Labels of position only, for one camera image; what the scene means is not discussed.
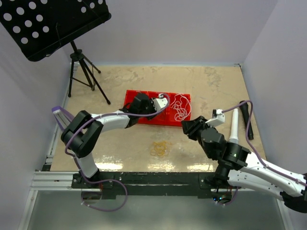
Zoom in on white cable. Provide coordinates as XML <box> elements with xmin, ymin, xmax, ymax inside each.
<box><xmin>170</xmin><ymin>93</ymin><xmax>192</xmax><ymax>121</ymax></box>

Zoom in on orange and white cables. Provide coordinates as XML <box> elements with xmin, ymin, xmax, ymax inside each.
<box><xmin>150</xmin><ymin>140</ymin><xmax>173</xmax><ymax>158</ymax></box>

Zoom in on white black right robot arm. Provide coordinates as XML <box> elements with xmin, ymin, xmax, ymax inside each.
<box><xmin>181</xmin><ymin>114</ymin><xmax>307</xmax><ymax>213</ymax></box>

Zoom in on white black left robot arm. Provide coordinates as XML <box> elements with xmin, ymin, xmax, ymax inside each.
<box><xmin>61</xmin><ymin>93</ymin><xmax>168</xmax><ymax>188</ymax></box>

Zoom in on red middle plastic bin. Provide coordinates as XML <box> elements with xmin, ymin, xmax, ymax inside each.
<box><xmin>138</xmin><ymin>91</ymin><xmax>167</xmax><ymax>126</ymax></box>

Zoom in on red plastic bin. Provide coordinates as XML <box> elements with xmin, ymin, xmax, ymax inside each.
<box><xmin>123</xmin><ymin>90</ymin><xmax>148</xmax><ymax>108</ymax></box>
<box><xmin>138</xmin><ymin>91</ymin><xmax>167</xmax><ymax>126</ymax></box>
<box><xmin>165</xmin><ymin>92</ymin><xmax>191</xmax><ymax>127</ymax></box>

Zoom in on red left plastic bin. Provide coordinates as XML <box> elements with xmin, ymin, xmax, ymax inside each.
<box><xmin>123</xmin><ymin>90</ymin><xmax>148</xmax><ymax>108</ymax></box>

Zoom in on red right plastic bin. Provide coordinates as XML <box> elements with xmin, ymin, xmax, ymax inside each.
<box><xmin>165</xmin><ymin>92</ymin><xmax>191</xmax><ymax>127</ymax></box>

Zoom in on white microphone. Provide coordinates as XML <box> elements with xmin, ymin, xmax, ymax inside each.
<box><xmin>229</xmin><ymin>108</ymin><xmax>239</xmax><ymax>144</ymax></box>

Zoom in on black microphone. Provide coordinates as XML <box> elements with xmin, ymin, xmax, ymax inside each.
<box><xmin>239</xmin><ymin>103</ymin><xmax>254</xmax><ymax>140</ymax></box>

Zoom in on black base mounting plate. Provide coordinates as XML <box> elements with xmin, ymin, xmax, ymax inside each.
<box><xmin>71</xmin><ymin>171</ymin><xmax>242</xmax><ymax>199</ymax></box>

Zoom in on purple metronome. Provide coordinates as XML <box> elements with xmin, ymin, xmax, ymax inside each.
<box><xmin>51</xmin><ymin>106</ymin><xmax>74</xmax><ymax>131</ymax></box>

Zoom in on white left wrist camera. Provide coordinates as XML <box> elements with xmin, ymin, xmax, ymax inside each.
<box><xmin>153</xmin><ymin>93</ymin><xmax>170</xmax><ymax>112</ymax></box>

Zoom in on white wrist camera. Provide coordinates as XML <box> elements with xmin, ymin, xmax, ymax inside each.
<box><xmin>205</xmin><ymin>109</ymin><xmax>225</xmax><ymax>127</ymax></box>
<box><xmin>153</xmin><ymin>93</ymin><xmax>170</xmax><ymax>112</ymax></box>

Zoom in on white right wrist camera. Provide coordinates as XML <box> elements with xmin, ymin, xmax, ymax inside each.
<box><xmin>205</xmin><ymin>109</ymin><xmax>225</xmax><ymax>127</ymax></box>

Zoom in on aluminium front rail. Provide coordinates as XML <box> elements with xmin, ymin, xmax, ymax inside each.
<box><xmin>30</xmin><ymin>170</ymin><xmax>243</xmax><ymax>192</ymax></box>

